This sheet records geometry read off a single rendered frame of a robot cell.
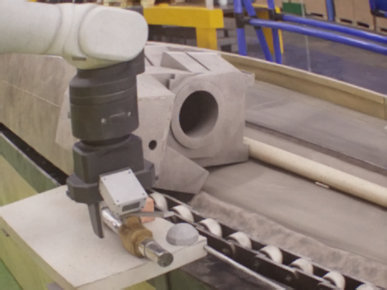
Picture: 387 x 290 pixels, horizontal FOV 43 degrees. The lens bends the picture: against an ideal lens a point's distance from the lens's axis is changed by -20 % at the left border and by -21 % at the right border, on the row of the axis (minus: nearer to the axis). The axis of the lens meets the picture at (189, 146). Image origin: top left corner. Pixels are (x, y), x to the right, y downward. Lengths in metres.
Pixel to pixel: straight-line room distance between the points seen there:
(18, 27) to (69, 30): 0.07
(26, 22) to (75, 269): 0.32
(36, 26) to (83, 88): 0.13
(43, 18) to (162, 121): 0.38
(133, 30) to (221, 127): 0.45
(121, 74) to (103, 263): 0.23
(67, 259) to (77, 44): 0.28
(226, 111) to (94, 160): 0.42
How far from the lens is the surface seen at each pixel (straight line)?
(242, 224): 0.91
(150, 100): 0.88
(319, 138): 1.26
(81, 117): 0.68
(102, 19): 0.62
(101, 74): 0.67
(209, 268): 0.73
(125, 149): 0.71
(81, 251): 0.74
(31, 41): 0.59
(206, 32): 5.93
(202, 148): 1.05
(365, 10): 11.06
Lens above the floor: 1.15
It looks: 19 degrees down
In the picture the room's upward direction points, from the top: 3 degrees counter-clockwise
